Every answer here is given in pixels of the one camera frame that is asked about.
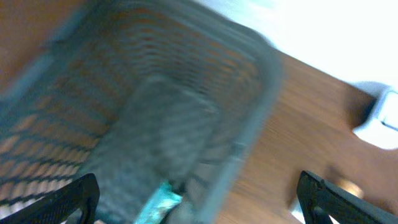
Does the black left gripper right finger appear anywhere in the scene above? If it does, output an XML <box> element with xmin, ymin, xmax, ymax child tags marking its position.
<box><xmin>297</xmin><ymin>170</ymin><xmax>397</xmax><ymax>224</ymax></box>

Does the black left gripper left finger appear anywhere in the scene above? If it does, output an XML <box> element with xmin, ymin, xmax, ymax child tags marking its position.
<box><xmin>1</xmin><ymin>173</ymin><xmax>100</xmax><ymax>224</ymax></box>

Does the teal wet wipes pack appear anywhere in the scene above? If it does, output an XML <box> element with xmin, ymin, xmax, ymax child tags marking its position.
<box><xmin>134</xmin><ymin>182</ymin><xmax>183</xmax><ymax>224</ymax></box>

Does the white barcode scanner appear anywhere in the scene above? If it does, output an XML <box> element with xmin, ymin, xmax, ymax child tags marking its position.
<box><xmin>353</xmin><ymin>87</ymin><xmax>397</xmax><ymax>150</ymax></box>

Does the grey plastic mesh basket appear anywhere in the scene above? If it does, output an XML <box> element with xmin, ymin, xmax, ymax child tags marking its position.
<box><xmin>1</xmin><ymin>1</ymin><xmax>282</xmax><ymax>223</ymax></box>

